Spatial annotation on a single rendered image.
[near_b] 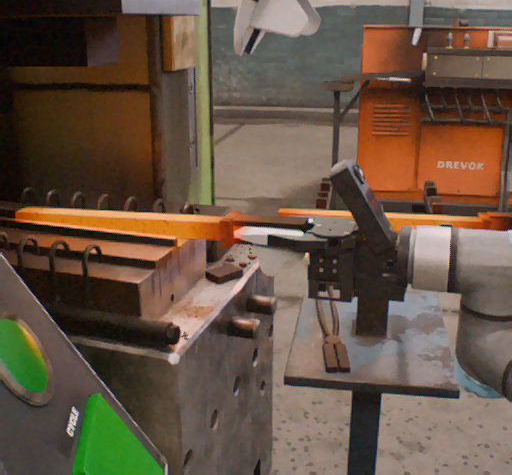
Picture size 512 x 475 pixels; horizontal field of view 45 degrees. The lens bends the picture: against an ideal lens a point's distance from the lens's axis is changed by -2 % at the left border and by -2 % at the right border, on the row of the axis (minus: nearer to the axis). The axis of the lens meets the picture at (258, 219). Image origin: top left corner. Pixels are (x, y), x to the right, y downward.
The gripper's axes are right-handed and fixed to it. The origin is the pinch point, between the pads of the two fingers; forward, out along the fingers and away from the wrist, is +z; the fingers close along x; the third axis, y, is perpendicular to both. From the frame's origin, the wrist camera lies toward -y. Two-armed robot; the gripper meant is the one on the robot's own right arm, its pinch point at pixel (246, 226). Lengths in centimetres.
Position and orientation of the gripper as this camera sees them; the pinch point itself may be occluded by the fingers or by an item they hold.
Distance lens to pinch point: 77.7
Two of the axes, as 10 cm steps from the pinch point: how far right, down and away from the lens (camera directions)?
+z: -9.5, -0.7, 2.9
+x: 3.0, -3.0, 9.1
